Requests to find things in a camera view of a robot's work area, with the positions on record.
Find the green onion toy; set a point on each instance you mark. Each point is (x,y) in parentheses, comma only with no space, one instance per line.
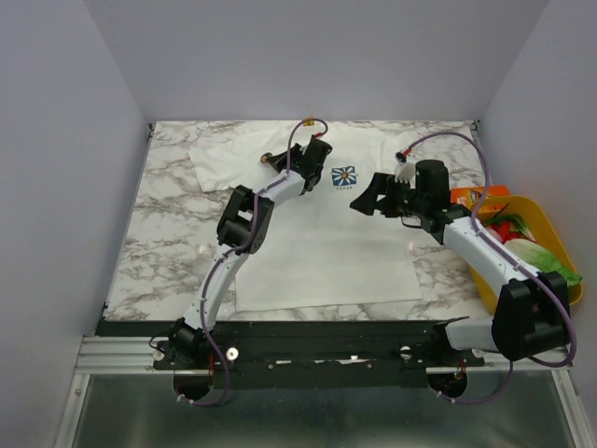
(519,228)

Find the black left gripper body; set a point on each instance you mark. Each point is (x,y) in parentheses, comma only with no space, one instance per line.
(317,177)

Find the yellow plastic bin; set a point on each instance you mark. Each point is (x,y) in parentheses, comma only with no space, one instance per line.
(540,226)

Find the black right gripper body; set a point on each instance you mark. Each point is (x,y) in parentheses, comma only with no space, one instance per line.
(385,198)

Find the white t-shirt with flower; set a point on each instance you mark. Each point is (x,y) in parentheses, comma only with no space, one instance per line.
(319,252)

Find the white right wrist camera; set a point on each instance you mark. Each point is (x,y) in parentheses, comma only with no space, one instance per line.
(405,169)

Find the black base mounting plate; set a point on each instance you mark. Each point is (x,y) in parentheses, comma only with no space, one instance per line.
(303,354)

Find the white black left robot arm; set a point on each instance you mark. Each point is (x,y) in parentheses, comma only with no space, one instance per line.
(240,233)

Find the aluminium frame rail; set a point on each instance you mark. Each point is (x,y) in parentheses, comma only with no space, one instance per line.
(114,396)

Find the red tomato toy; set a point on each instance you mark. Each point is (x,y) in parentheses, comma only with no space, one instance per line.
(501,230)

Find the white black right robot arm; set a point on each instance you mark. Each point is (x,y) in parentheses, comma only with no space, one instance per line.
(532,313)

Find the white cabbage toy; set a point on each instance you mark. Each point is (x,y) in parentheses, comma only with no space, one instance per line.
(526,250)

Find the orange cardboard box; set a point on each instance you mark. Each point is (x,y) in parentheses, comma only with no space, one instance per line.
(469,195)

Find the green lettuce toy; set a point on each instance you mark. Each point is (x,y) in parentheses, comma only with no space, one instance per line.
(546,262)

